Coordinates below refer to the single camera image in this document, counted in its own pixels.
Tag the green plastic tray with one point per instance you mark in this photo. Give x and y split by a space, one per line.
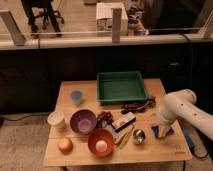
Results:
118 87

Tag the black white rectangular box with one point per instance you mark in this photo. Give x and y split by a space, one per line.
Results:
123 121

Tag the white paper cup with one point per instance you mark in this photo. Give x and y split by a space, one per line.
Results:
57 120

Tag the shiny metal cup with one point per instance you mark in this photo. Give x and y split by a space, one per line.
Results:
138 136

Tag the standing person legs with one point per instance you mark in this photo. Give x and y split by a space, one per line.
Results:
27 6

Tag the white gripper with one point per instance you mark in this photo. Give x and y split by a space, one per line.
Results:
166 117

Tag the black office chair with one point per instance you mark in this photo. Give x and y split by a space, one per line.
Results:
49 14

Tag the purple bowl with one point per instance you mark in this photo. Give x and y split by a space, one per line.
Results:
83 121

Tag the yellow round fruit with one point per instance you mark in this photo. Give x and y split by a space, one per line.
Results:
65 145

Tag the blue object on floor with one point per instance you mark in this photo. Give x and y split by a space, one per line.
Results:
189 141

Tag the yellow banana peel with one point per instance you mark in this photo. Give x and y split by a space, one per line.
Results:
124 139

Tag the orange bowl with egg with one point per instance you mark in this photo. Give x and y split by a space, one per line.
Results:
101 142

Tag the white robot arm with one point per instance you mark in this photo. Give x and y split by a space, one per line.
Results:
182 104

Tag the blue plastic cup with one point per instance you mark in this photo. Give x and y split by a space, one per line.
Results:
76 97

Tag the white cardboard box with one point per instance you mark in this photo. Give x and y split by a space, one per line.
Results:
104 16

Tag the bunch of dark grapes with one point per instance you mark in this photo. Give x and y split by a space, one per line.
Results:
104 118

